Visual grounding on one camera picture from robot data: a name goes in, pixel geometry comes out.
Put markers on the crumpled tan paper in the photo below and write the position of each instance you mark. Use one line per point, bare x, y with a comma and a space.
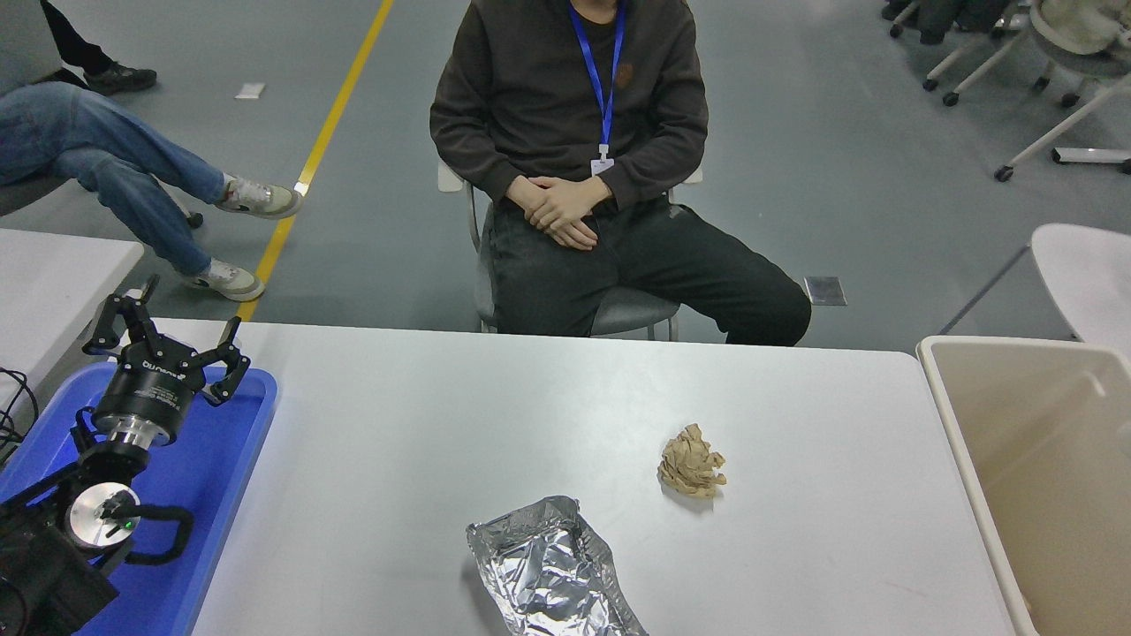
692, 464

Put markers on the white rounded table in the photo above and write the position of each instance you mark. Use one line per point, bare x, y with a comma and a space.
1091, 274

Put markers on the blue plastic tray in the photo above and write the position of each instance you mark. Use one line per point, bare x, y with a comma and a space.
208, 477

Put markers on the foil tray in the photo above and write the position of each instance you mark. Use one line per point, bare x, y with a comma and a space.
548, 574

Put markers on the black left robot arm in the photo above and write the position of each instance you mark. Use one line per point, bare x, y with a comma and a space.
35, 574

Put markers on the white wheeled frame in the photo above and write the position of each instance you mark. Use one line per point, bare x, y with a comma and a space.
1060, 132

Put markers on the chair with dark coat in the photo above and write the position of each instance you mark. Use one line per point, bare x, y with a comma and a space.
937, 18

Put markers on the person's right hand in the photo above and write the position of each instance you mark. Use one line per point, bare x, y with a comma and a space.
570, 231

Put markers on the grey office chair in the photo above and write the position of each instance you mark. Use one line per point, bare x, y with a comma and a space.
632, 309

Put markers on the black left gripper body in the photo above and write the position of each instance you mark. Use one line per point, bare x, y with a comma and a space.
148, 389

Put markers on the large pale bin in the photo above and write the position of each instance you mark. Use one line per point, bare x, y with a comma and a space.
1051, 442

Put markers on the white side table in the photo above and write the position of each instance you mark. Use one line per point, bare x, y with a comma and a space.
53, 283

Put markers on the silver floor outlet plate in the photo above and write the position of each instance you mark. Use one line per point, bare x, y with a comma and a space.
825, 291

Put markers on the person's left hand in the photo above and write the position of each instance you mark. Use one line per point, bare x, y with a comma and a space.
574, 199

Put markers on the person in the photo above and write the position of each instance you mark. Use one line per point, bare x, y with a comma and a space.
119, 78
88, 150
548, 97

